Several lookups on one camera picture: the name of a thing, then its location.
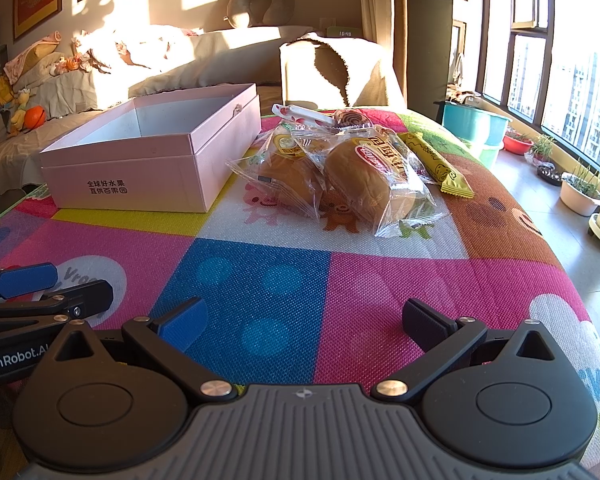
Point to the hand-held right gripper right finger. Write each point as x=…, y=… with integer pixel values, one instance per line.
x=422, y=322

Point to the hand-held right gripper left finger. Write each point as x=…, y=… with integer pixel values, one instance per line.
x=182, y=325

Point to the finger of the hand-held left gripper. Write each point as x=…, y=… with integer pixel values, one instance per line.
x=77, y=300
x=22, y=280

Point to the colourful cartoon play mat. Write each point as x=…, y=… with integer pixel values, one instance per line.
x=390, y=285

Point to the pink cardboard box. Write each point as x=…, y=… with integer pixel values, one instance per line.
x=130, y=175

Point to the bread in clear red-label packet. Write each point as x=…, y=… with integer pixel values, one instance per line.
x=365, y=180

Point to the yellow snack bar packet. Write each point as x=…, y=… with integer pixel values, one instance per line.
x=440, y=167

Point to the orange ball toy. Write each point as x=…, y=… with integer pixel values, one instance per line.
x=36, y=116

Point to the green plastic basin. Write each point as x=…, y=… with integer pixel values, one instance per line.
x=489, y=155

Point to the bread in clear green-label packet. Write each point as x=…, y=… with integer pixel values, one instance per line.
x=290, y=180

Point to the yellow plush toy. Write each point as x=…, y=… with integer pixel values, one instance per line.
x=10, y=97

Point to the black dish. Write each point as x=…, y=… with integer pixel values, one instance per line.
x=550, y=174

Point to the white bowl plant pot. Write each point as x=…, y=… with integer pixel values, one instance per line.
x=580, y=200

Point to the red plant pot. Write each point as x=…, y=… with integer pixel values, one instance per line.
x=517, y=146

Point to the teal plastic basin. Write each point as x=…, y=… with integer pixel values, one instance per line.
x=472, y=122

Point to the small potted plant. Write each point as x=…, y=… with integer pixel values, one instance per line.
x=542, y=147

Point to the swirl cake packet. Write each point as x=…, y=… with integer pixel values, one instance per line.
x=351, y=118

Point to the small stuffed toys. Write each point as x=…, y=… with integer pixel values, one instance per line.
x=72, y=63

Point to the pink cloth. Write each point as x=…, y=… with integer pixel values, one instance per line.
x=30, y=55

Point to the white and red snack packet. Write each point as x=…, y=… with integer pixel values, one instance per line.
x=300, y=111

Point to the beige covered armchair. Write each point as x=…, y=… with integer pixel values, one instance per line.
x=370, y=80

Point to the white blanket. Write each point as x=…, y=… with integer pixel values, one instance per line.
x=130, y=47

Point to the beige covered sofa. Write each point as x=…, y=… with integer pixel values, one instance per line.
x=220, y=60

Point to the beige curtain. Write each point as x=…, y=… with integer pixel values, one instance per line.
x=380, y=20

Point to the grey neck pillow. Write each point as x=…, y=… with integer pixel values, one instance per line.
x=242, y=0

